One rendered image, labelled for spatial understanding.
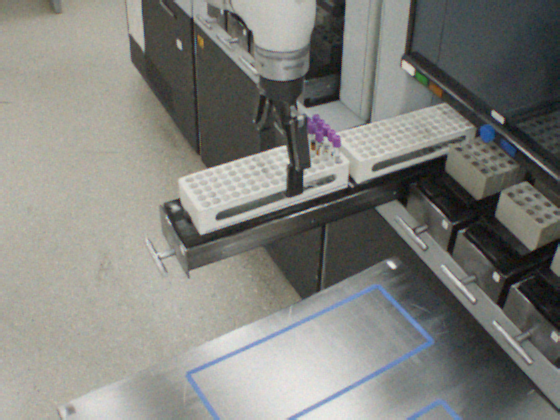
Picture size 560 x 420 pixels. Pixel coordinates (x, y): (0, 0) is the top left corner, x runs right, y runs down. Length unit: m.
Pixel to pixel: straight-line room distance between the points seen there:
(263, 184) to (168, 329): 0.99
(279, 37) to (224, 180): 0.30
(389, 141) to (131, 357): 1.07
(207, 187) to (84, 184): 1.51
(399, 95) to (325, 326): 0.60
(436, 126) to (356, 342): 0.55
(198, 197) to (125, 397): 0.40
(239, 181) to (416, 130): 0.38
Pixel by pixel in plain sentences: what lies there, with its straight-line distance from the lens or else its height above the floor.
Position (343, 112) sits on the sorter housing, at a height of 0.73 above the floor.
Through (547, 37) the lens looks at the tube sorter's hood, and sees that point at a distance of 1.12.
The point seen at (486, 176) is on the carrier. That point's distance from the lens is 1.30.
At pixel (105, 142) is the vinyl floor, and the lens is 2.92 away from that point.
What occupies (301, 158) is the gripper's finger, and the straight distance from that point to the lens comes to 1.18.
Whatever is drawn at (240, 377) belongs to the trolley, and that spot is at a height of 0.82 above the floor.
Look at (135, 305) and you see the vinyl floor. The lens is 2.22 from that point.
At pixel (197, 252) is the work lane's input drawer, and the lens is 1.22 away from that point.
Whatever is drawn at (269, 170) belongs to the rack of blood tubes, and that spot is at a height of 0.87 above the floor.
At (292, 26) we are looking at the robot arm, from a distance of 1.08.
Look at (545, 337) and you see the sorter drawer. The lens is 1.20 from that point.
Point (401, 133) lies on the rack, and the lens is 1.41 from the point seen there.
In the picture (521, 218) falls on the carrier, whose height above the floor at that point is 0.86.
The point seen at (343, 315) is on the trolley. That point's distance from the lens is 1.09.
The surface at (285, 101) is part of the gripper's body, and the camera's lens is 1.16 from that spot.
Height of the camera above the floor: 1.64
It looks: 41 degrees down
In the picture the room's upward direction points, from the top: 1 degrees clockwise
